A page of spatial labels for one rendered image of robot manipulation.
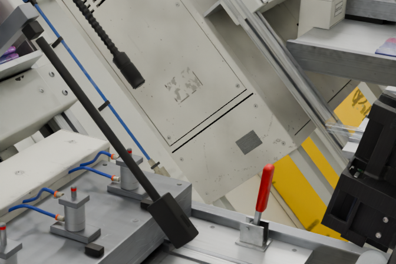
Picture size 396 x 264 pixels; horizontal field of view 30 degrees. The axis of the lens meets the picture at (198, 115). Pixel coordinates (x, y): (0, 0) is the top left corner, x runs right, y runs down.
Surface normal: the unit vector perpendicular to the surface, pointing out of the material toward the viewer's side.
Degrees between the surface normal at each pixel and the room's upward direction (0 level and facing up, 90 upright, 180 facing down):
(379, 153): 90
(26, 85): 90
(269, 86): 90
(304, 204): 90
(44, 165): 44
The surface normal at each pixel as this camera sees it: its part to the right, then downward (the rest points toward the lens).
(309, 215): -0.46, 0.32
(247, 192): 0.66, -0.50
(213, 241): 0.03, -0.93
